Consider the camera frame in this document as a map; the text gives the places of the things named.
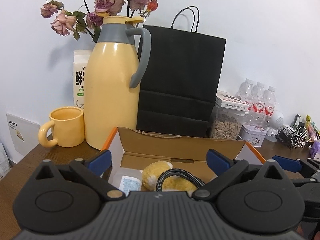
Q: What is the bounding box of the translucent plastic bottle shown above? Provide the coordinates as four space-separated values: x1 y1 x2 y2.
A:
108 167 142 196

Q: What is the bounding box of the black braided cable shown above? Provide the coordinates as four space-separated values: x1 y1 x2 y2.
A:
154 168 206 192

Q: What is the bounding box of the red cardboard box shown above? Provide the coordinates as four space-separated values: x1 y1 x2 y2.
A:
102 127 266 199

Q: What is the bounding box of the purple white small box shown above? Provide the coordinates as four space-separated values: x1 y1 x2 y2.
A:
310 140 320 160

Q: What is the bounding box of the clear jar of seeds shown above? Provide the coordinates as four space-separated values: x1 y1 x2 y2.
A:
210 104 248 140

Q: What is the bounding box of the white decorated tin box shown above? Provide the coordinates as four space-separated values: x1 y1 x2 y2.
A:
237 124 267 147

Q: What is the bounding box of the yellow ceramic mug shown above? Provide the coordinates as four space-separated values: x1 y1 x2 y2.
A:
38 106 85 148

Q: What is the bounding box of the middle water bottle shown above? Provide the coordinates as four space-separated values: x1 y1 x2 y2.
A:
248 82 265 125

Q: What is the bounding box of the water bottle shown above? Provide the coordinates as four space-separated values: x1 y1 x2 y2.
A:
263 86 276 128
235 79 254 103
248 82 265 125

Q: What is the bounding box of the white flat box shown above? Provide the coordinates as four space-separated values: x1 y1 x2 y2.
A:
215 90 248 113

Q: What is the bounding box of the yellow thermos jug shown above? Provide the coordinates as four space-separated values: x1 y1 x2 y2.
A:
84 16 151 150

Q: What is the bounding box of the right water bottle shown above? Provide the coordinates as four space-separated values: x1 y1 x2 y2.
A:
263 86 276 128

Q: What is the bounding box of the left water bottle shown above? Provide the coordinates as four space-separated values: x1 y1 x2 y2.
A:
235 79 254 103

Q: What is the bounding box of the black paper shopping bag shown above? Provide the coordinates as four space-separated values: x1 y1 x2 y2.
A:
137 25 226 137

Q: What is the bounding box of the white milk carton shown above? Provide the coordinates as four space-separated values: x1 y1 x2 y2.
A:
73 50 92 109

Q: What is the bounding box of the dried pink rose bouquet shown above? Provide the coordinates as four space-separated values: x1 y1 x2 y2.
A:
40 0 158 43

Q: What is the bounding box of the tangle of charger cables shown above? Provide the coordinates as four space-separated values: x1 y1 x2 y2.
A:
274 114 311 151

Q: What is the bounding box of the white wall heater panel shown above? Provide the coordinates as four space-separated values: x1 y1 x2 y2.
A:
6 113 40 156

